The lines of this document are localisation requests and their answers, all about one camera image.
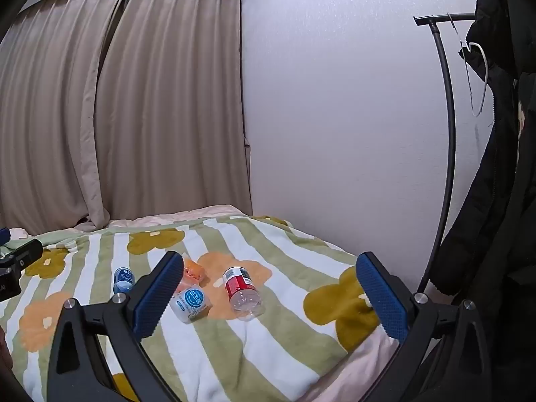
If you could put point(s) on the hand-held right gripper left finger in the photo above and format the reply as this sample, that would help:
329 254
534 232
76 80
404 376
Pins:
154 299

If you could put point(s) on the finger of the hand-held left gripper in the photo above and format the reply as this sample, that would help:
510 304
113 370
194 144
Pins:
25 252

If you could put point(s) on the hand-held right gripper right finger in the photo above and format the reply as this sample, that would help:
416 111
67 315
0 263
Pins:
383 301

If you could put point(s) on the white cup with blue label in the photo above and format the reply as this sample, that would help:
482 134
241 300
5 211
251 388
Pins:
190 303

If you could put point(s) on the small blue can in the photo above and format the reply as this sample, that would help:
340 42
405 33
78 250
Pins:
123 281

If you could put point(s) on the orange snack packet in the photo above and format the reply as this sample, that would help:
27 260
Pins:
194 271

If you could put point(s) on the pink bed sheet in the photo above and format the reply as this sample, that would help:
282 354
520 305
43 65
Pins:
356 368

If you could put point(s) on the clear bottle red label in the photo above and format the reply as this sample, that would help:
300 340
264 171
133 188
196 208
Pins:
242 291

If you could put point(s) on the striped flower print blanket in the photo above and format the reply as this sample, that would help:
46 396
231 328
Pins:
259 335

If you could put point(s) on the beige curtain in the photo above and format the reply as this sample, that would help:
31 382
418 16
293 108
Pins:
171 92
50 113

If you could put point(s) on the black coat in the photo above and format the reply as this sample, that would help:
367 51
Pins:
485 184

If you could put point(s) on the black coat rack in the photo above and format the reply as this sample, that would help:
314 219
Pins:
449 104

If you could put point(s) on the white clothes hanger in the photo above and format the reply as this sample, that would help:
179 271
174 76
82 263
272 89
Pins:
482 79

